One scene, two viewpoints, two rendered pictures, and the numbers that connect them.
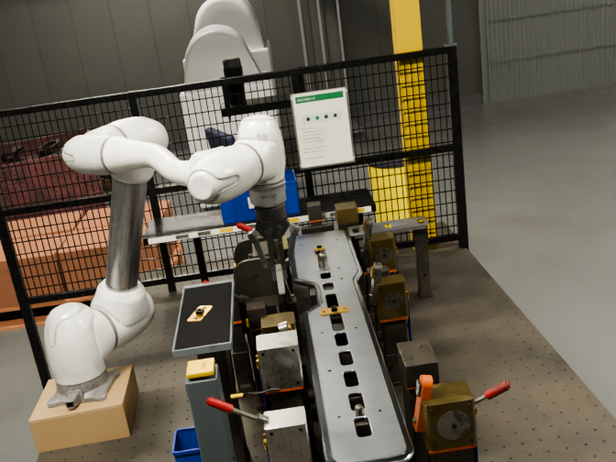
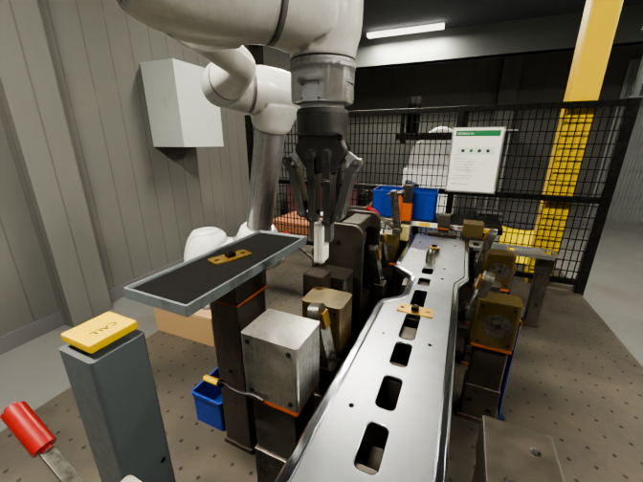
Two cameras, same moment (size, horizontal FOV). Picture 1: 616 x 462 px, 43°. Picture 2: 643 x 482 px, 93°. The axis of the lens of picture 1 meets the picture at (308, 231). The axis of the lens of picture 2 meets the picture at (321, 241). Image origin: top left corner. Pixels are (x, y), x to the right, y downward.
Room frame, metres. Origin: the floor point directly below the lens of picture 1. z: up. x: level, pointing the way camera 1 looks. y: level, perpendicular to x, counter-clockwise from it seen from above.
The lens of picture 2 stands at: (1.35, -0.13, 1.39)
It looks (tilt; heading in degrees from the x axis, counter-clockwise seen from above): 18 degrees down; 26
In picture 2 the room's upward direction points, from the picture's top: straight up
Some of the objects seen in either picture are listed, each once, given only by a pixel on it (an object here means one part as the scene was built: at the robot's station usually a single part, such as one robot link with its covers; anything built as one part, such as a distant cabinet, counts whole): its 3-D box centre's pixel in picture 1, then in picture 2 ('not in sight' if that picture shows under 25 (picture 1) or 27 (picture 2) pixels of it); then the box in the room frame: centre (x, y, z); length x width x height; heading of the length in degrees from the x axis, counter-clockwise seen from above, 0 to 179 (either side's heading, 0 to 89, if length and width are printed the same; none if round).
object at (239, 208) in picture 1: (258, 196); (405, 202); (2.92, 0.17, 1.10); 0.30 x 0.17 x 0.13; 92
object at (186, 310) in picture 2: (205, 314); (234, 260); (1.79, 0.28, 1.16); 0.37 x 0.14 x 0.02; 2
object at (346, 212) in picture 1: (350, 249); (467, 261); (2.77, -0.15, 0.88); 0.08 x 0.08 x 0.36; 2
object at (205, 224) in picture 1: (259, 215); (401, 216); (2.92, 0.18, 1.02); 0.90 x 0.22 x 0.03; 92
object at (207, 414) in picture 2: (194, 452); (222, 396); (1.80, 0.39, 0.75); 0.11 x 0.10 x 0.09; 2
